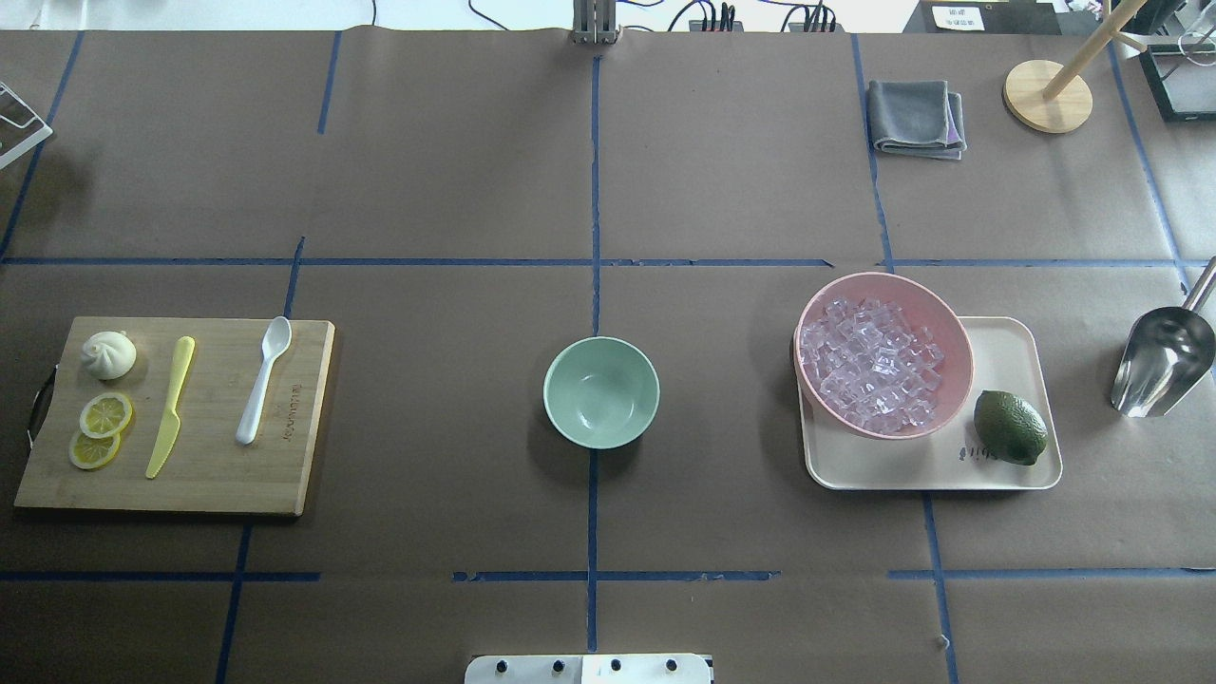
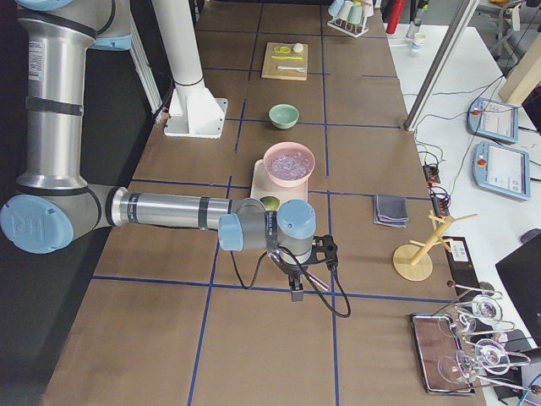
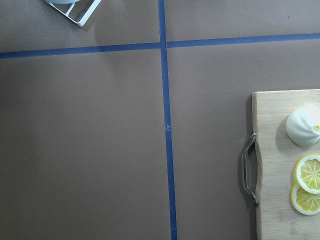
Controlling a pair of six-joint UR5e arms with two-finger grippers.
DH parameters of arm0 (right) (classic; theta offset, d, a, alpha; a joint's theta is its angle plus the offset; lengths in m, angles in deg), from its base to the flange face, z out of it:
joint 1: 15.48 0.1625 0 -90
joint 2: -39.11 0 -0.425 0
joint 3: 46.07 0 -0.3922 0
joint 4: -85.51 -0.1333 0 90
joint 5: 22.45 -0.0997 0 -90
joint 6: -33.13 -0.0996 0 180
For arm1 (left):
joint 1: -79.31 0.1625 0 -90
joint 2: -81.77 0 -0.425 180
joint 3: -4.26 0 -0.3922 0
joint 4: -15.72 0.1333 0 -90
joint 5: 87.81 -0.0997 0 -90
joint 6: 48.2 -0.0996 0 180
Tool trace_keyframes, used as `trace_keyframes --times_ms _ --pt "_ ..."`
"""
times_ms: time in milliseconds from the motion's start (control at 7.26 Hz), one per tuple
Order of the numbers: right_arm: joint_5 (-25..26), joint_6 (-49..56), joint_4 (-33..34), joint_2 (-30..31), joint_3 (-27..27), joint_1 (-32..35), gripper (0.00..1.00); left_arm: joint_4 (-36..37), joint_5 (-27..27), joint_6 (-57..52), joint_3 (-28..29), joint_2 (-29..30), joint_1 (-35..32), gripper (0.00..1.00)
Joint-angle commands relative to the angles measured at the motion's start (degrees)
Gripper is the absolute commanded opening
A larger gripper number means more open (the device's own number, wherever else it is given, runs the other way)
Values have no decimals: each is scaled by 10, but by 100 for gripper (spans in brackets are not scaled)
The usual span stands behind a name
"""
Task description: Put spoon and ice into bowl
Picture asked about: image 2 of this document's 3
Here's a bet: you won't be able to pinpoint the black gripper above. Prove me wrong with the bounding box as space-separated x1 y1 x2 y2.
279 253 305 301

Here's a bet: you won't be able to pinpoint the clear ice cubes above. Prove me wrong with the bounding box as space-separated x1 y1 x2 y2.
269 151 311 180

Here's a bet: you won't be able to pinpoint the white plastic spoon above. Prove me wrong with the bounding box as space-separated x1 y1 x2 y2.
277 65 307 73

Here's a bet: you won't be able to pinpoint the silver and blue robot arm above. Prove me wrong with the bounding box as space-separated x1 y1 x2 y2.
1 1 316 301

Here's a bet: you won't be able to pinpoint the metal ice scoop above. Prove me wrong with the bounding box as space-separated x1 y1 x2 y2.
268 250 329 292

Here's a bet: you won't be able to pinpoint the pink bowl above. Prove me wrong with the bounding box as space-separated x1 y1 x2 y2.
263 142 315 188

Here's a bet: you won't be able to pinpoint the green ceramic bowl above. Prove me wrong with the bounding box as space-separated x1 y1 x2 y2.
268 104 299 129

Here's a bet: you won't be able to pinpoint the green lime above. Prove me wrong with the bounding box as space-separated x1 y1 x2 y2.
260 195 281 211

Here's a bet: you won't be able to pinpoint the beige plastic tray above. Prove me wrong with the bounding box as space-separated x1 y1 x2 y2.
249 159 309 204

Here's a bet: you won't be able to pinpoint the wooden cup tree stand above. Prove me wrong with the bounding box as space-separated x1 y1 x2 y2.
392 210 478 282

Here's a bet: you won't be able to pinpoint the folded grey cloth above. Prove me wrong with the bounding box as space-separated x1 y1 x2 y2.
373 195 409 228

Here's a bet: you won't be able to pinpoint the metal serving tray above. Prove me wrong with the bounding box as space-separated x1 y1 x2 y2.
409 314 475 396

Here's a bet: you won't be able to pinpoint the black label box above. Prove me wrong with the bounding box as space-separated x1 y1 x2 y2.
445 236 478 288

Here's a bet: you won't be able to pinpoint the black power strip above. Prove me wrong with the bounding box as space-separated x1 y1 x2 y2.
423 164 451 218

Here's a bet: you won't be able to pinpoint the black laptop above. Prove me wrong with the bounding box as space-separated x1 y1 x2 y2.
496 236 540 346

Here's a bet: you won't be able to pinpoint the bamboo cutting board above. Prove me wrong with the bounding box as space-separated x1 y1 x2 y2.
261 42 309 81

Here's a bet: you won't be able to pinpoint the yellow plastic knife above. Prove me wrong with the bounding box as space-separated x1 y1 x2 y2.
271 55 303 60

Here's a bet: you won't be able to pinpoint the near teach pendant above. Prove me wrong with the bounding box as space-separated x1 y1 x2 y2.
473 141 531 201

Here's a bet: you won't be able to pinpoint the teach pendant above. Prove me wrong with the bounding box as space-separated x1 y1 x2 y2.
473 141 531 201
467 97 518 144

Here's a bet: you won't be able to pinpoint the far teach pendant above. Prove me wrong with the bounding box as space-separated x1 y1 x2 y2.
467 97 518 144

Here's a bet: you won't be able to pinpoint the white cup rack with cups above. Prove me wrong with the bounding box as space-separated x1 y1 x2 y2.
326 0 375 38

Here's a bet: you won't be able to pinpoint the white paper cup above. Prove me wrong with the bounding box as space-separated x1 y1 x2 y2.
411 32 426 53

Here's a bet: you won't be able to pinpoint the clear plastic bottle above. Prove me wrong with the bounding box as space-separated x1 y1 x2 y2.
406 18 422 40

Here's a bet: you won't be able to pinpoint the red fire extinguisher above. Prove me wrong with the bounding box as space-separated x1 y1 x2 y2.
385 0 407 35

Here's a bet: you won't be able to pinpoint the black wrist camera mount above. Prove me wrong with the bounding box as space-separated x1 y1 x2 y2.
309 234 338 271

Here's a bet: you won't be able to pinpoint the wire glass rack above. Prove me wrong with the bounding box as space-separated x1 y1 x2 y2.
434 280 539 393

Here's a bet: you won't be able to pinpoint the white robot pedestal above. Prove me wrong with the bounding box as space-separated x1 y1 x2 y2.
152 0 228 139

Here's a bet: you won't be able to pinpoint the aluminium frame post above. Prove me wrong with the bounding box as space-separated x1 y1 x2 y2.
404 0 479 132

